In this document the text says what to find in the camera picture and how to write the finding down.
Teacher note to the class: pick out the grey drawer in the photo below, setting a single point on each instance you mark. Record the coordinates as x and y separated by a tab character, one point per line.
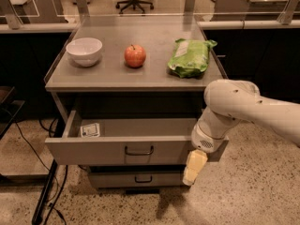
124	142
135	179

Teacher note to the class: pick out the dark side table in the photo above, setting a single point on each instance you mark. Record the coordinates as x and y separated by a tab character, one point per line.
9	108

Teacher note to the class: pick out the white ceramic bowl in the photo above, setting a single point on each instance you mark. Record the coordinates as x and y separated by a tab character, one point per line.
85	51

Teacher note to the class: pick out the grey bottom drawer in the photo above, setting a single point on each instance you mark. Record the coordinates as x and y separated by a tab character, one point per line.
135	179

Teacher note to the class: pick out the red apple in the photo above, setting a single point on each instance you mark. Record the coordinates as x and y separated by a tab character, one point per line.
135	56

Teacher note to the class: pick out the black floor bar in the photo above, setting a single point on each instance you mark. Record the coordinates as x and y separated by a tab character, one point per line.
37	217

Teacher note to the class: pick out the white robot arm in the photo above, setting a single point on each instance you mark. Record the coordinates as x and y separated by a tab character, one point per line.
229	102

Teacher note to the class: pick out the grey drawer cabinet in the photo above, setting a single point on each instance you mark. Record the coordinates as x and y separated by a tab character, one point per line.
111	89

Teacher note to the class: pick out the white label card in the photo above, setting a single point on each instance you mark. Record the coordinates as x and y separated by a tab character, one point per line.
90	130

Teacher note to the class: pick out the green snack bag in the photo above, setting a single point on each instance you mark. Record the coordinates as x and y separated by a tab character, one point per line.
190	57

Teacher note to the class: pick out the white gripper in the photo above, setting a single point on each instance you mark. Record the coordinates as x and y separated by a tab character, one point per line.
204	140

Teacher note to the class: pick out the grey top drawer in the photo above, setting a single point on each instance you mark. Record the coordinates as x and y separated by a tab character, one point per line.
124	142

